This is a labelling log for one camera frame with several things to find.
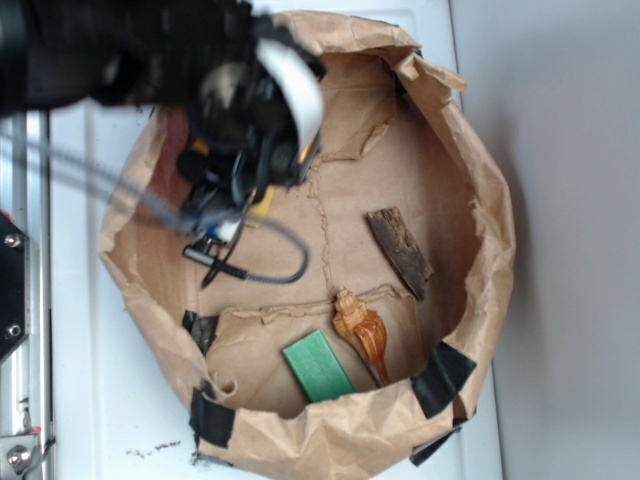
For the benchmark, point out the black metal bracket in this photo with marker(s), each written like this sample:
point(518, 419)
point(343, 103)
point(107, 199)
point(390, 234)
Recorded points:
point(15, 323)

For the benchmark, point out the green rectangular block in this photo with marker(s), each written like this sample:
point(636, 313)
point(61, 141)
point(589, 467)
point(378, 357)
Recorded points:
point(317, 368)

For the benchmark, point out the aluminium frame rail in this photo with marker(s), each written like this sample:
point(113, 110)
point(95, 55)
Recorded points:
point(27, 420)

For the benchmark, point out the brown paper bag bin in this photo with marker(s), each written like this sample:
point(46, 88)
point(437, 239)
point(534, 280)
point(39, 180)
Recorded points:
point(392, 136)

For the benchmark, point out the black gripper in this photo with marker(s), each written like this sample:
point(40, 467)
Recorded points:
point(258, 111)

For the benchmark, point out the brown conch seashell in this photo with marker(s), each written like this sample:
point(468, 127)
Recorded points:
point(365, 331)

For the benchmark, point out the yellow cloth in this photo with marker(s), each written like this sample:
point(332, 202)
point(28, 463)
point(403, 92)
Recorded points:
point(262, 207)

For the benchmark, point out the dark wooden bark piece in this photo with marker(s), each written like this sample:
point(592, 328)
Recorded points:
point(401, 249)

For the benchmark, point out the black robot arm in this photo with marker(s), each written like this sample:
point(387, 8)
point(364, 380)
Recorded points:
point(118, 53)

